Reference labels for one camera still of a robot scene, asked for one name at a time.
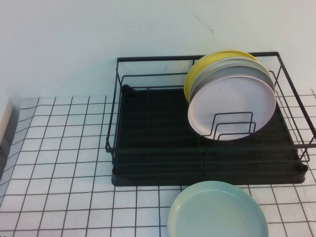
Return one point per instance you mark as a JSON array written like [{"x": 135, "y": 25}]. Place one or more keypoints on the pink plate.
[{"x": 222, "y": 96}]

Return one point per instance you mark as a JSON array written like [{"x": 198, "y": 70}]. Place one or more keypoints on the yellow plate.
[{"x": 195, "y": 71}]

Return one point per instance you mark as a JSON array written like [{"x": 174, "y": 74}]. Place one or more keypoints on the cream plate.
[{"x": 234, "y": 60}]

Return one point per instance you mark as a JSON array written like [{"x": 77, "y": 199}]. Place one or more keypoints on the light green plate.
[{"x": 217, "y": 212}]

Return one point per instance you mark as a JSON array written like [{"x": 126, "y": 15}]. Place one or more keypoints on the black plastic drip tray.
[{"x": 160, "y": 180}]

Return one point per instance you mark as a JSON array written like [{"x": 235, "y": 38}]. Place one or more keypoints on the beige grey box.
[{"x": 5, "y": 116}]

